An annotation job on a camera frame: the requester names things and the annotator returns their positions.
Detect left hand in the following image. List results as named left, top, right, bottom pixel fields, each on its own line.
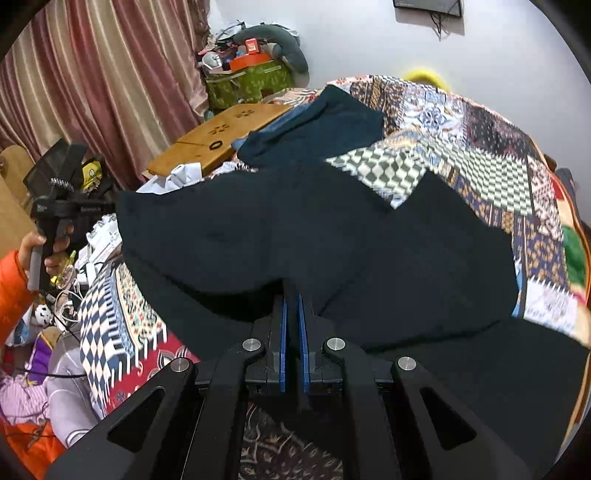
left=17, top=225, right=75, bottom=278

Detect white crumpled paper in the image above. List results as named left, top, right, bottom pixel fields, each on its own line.
left=136, top=162, right=204, bottom=195

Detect patchwork patterned bedspread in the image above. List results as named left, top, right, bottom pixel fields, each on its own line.
left=79, top=76, right=590, bottom=479

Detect dark teal folded garment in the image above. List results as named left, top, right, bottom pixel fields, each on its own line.
left=238, top=85, right=384, bottom=169

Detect wooden lap desk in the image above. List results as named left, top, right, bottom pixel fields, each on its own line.
left=147, top=103, right=291, bottom=176

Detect striped maroon curtain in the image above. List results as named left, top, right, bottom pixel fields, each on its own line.
left=1, top=1, right=209, bottom=190

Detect orange sleeve left forearm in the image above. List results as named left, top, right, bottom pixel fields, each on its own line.
left=0, top=250, right=37, bottom=344

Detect green patterned storage bag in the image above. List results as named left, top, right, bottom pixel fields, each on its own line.
left=205, top=60, right=293, bottom=110

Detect grey neck pillow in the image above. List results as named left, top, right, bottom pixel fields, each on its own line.
left=231, top=24, right=308, bottom=75

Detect black pants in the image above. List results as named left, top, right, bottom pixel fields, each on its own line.
left=116, top=163, right=588, bottom=477

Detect wall mounted dark device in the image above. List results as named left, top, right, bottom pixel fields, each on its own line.
left=393, top=0, right=463, bottom=18

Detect yellow round object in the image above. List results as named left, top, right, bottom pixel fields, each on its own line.
left=403, top=67, right=451, bottom=92

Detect orange box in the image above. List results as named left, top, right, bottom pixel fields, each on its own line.
left=229, top=38, right=271, bottom=72

